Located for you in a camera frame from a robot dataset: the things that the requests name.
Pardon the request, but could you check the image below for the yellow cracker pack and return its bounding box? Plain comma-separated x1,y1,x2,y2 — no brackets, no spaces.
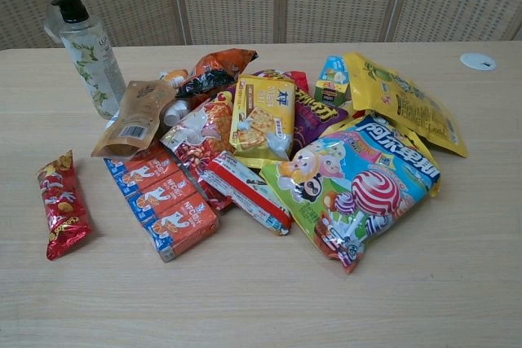
228,73,297,162

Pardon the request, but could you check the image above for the red white snack bag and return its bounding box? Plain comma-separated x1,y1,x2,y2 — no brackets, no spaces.
160,90,238,211

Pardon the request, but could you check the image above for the red white biscuit pack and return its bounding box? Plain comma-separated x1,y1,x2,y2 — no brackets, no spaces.
206,151,294,237

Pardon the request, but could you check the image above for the white round cable grommet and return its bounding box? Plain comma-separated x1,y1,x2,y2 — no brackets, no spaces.
459,52,498,72

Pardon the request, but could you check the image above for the small white bottles pack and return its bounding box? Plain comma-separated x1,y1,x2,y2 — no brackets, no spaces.
158,99,193,127

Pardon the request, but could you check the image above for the orange black chip bag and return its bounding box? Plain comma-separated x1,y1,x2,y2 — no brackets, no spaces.
175,48,259,101

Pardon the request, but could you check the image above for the small orange white packet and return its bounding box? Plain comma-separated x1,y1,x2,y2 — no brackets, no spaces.
158,69,189,89

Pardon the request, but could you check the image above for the clear bottle black cap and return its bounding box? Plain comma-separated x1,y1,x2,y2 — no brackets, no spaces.
43,0,127,120

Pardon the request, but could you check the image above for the blue red wafer packet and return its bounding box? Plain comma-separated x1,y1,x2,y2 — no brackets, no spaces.
103,147,219,264

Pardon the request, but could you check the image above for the yellow dried fruit bag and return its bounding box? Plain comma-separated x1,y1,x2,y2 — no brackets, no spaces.
342,51,471,159

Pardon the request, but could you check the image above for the purple snack bag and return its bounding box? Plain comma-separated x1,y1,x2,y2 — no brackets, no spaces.
281,78,350,146

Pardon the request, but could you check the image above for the brown kraft paper pouch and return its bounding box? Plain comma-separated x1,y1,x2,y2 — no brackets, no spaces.
90,79,177,161

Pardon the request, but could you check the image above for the colourful lollipop bag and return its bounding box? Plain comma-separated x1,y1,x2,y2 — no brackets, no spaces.
259,115,442,275

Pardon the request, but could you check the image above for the small blue yellow packet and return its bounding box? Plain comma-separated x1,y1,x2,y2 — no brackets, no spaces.
313,55,353,106

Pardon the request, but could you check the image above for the red long snack pack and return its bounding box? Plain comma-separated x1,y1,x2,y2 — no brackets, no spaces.
36,150,92,262

